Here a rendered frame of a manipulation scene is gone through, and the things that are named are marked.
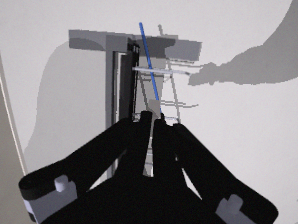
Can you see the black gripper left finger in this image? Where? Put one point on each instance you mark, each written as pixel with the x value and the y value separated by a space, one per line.
pixel 52 187

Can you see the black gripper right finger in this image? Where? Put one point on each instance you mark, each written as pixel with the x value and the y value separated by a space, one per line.
pixel 232 200

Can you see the grey patch panel rack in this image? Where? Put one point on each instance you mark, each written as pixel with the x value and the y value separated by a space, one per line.
pixel 116 42

